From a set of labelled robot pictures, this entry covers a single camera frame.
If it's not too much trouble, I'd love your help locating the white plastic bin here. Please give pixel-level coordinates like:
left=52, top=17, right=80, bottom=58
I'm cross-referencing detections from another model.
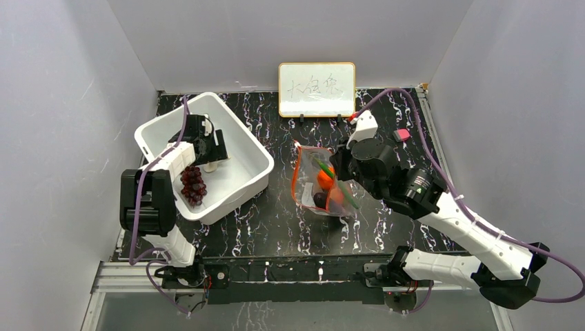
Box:
left=134, top=92, right=275, bottom=225

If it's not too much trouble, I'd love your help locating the clear zip top bag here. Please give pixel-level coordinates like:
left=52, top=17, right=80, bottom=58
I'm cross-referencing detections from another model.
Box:
left=291, top=141, right=360, bottom=217

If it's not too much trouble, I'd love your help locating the pink whiteboard eraser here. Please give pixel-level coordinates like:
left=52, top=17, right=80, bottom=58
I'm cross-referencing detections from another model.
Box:
left=393, top=129, right=411, bottom=142

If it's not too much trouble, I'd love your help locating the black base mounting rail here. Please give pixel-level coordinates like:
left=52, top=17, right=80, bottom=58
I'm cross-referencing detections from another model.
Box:
left=93, top=253, right=499, bottom=306

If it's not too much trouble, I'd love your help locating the white toy mushroom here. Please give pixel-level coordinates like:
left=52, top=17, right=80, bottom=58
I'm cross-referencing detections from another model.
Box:
left=203, top=161, right=219, bottom=173

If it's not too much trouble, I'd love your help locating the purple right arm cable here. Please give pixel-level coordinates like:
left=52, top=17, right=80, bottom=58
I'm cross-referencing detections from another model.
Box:
left=349, top=88, right=585, bottom=304

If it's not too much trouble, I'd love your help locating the small whiteboard with writing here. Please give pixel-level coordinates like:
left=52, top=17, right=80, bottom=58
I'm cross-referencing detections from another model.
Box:
left=278, top=62, right=356, bottom=118

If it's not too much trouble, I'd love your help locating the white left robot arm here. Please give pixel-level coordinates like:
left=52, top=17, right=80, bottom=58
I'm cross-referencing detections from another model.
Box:
left=120, top=114, right=228, bottom=287

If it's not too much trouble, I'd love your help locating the orange toy fruit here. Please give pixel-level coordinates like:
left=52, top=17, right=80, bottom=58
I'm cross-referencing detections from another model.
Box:
left=326, top=187, right=352, bottom=214

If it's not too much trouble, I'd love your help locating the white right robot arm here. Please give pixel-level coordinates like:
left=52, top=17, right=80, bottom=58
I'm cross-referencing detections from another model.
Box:
left=330, top=137, right=547, bottom=310

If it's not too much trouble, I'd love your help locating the dark red grape bunch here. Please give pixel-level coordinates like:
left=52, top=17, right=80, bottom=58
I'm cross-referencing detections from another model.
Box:
left=179, top=165, right=208, bottom=207

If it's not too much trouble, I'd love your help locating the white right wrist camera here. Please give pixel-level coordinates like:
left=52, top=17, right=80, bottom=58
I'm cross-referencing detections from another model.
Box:
left=346, top=110, right=378, bottom=149

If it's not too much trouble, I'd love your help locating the orange toy tangerine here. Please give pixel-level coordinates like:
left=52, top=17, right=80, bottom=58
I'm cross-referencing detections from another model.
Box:
left=317, top=167, right=335, bottom=192

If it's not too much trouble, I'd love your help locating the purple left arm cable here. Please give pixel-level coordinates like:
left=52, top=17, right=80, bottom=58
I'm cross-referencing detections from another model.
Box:
left=128, top=94, right=192, bottom=316

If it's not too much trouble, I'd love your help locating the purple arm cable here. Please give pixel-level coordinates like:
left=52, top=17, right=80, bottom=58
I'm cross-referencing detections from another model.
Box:
left=349, top=88, right=585, bottom=304
left=128, top=94, right=192, bottom=316

